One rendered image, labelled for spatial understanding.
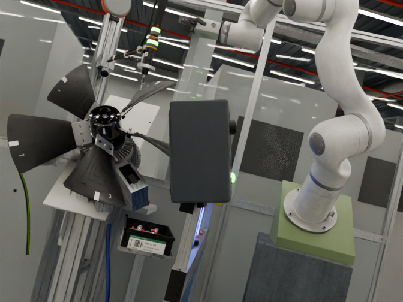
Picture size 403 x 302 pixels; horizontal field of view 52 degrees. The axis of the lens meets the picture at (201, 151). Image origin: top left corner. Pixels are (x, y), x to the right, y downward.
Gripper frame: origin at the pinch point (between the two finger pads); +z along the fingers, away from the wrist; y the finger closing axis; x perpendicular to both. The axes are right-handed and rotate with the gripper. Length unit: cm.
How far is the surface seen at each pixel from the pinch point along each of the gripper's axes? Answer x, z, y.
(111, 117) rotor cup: -42.8, 16.8, -5.3
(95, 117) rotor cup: -44, 23, -6
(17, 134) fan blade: -57, 47, -13
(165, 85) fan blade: -23.1, 3.9, 13.1
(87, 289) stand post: -120, 20, 31
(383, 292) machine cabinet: -147, -238, 362
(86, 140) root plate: -54, 25, -3
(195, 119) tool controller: -45, -24, -83
